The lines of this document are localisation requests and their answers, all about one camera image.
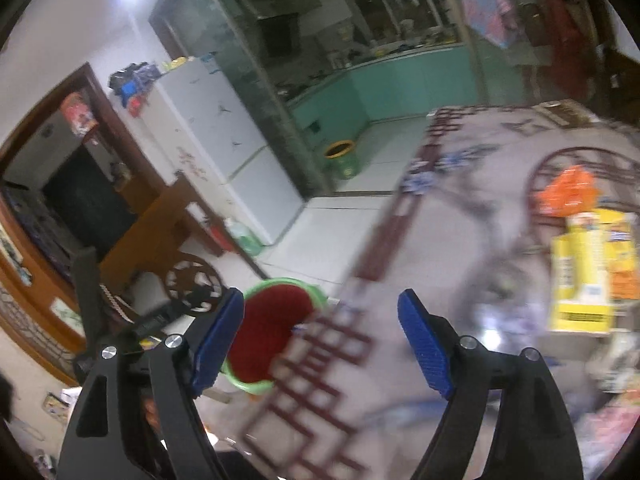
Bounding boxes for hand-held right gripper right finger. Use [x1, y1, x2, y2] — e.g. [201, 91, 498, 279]
[397, 289, 585, 480]

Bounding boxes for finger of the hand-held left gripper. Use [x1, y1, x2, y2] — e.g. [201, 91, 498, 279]
[131, 286, 224, 337]

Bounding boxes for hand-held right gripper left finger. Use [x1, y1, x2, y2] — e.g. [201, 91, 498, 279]
[56, 287, 246, 480]

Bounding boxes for green and red trash bucket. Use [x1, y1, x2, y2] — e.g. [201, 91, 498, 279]
[221, 279, 329, 399]

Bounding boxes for orange plastic bag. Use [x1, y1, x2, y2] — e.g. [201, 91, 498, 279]
[536, 166, 602, 217]

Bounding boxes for carved wooden chair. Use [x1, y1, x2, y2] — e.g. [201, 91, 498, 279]
[97, 172, 267, 322]

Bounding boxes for green detergent bottle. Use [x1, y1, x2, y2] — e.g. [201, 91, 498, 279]
[226, 216, 264, 259]

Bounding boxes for floral printed tablecloth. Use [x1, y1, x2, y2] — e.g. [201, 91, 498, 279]
[239, 102, 640, 480]

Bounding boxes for yellow cardboard box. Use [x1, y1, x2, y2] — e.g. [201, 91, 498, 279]
[549, 209, 640, 335]

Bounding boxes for white refrigerator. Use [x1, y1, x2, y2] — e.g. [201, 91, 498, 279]
[149, 59, 307, 247]

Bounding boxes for yellow and green waste bin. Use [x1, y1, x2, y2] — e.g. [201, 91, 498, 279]
[322, 140, 359, 181]

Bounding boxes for dark blue bags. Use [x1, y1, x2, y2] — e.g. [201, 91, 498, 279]
[109, 61, 162, 117]

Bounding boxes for teal kitchen cabinets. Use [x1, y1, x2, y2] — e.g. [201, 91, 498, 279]
[287, 42, 478, 136]

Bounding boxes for small wooden board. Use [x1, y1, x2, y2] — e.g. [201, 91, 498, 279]
[536, 101, 597, 127]

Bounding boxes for red garment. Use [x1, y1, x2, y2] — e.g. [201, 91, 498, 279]
[522, 0, 593, 103]

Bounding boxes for plaid towel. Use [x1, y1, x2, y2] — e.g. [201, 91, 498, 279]
[459, 0, 527, 50]

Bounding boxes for wooden door frame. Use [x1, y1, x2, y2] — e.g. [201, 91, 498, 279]
[0, 62, 166, 386]

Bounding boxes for red wall poster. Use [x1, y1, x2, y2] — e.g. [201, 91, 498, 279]
[61, 92, 97, 136]

